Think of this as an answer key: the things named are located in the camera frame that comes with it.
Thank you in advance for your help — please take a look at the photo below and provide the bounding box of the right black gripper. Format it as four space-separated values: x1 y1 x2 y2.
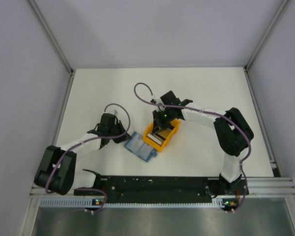
152 108 175 135

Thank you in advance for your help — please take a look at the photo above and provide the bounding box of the orange plastic card stand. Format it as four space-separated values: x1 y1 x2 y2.
142 119 180 152

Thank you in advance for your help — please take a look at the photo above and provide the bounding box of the white credit card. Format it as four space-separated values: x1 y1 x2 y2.
138 144 153 160
127 134 144 152

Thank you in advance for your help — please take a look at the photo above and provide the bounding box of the blue leather card holder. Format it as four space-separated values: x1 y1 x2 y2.
124 132 158 162

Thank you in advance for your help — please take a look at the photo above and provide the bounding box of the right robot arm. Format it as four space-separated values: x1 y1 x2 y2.
150 91 254 195

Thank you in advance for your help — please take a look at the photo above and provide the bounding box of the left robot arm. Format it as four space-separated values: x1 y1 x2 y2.
34 111 131 195

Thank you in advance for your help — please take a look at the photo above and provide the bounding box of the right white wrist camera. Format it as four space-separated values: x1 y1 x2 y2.
150 97 163 104

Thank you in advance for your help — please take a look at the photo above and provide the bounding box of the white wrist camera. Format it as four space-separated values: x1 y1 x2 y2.
150 97 163 104
109 110 118 116

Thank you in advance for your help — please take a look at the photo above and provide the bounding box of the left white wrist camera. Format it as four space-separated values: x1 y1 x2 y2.
109 110 118 116

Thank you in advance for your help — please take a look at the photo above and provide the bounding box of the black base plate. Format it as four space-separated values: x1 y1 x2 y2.
74 176 249 204

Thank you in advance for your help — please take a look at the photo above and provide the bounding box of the grey cable duct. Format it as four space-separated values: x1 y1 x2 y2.
39 198 225 208

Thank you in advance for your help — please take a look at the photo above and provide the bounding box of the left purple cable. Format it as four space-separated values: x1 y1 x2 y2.
44 103 131 213

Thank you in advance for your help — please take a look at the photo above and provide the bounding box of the purple cable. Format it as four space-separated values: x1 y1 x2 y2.
44 103 131 213
134 83 251 213

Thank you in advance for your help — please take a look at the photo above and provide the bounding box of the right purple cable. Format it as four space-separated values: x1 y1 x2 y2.
134 83 251 213

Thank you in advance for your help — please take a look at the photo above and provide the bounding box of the aluminium frame rail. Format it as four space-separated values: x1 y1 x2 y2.
29 178 295 197

